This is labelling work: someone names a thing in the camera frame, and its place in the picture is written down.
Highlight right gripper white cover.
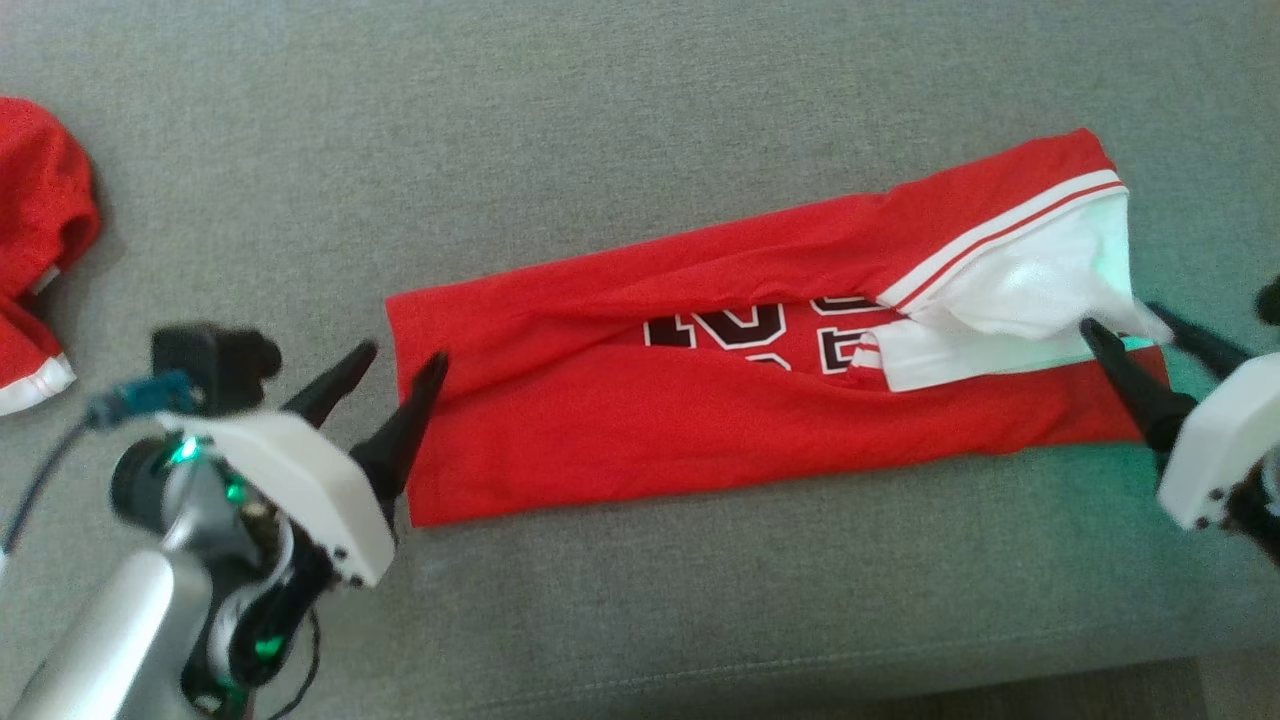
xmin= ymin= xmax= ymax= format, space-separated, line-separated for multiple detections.
xmin=1079 ymin=302 xmax=1280 ymax=562

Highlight left camera cable blue plug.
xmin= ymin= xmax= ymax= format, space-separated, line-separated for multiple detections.
xmin=0 ymin=371 xmax=199 ymax=561

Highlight grey fabric sofa seat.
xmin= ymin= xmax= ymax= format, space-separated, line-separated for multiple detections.
xmin=0 ymin=0 xmax=1280 ymax=720

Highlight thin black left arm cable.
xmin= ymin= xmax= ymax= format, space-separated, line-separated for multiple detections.
xmin=262 ymin=608 xmax=323 ymax=720

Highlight red basketball shorts white hem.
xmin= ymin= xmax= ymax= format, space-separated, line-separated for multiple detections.
xmin=0 ymin=96 xmax=102 ymax=418

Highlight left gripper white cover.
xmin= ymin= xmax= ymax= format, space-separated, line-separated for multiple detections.
xmin=110 ymin=340 xmax=450 ymax=589

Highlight red basketball jersey white sleeves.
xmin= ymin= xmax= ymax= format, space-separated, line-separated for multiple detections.
xmin=385 ymin=127 xmax=1173 ymax=529

